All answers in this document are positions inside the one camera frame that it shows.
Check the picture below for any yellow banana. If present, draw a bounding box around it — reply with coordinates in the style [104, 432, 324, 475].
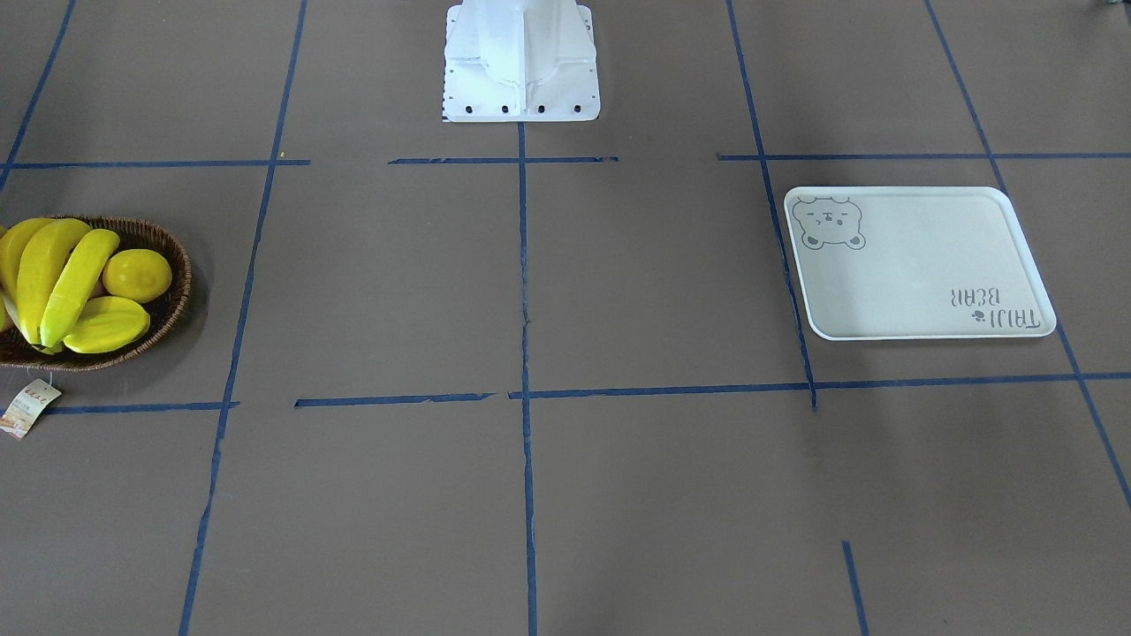
[15, 218, 92, 346]
[40, 229, 120, 349]
[1, 217, 54, 300]

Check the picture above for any white bear tray plate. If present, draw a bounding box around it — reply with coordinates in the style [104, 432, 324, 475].
[783, 186, 1057, 341]

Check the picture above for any brown wicker basket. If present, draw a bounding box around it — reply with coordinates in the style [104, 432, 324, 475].
[3, 215, 195, 372]

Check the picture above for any yellow lemon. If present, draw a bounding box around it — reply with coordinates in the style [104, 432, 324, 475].
[102, 248, 173, 306]

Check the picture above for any yellow starfruit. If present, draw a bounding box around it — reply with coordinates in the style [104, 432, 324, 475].
[62, 295, 152, 354]

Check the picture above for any paper price tag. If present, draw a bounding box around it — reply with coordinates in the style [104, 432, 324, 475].
[1, 379, 62, 440]

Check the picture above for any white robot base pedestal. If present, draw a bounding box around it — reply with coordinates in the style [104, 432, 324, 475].
[442, 1, 601, 122]

